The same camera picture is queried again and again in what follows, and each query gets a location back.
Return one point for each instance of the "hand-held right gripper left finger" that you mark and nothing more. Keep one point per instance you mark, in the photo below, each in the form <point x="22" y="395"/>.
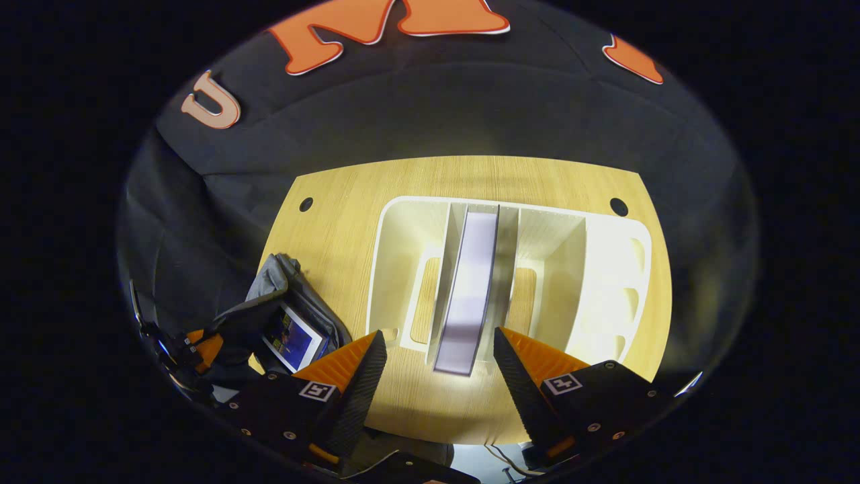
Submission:
<point x="282" y="410"/>

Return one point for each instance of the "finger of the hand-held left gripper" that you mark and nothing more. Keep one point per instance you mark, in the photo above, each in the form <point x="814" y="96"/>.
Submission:
<point x="207" y="348"/>

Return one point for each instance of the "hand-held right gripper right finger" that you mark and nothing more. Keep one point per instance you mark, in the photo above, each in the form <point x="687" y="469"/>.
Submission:
<point x="605" y="403"/>

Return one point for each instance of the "blue picture cover book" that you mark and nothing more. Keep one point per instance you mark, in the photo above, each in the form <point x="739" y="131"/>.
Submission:
<point x="292" y="336"/>

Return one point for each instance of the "dark gray schoolbag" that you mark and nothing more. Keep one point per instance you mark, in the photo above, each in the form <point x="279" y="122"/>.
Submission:
<point x="302" y="289"/>

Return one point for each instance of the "white bookshelf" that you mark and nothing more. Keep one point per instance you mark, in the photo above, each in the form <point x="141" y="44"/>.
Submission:
<point x="605" y="282"/>

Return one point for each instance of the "portrait cover book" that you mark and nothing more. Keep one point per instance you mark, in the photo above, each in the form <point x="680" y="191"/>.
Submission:
<point x="470" y="289"/>

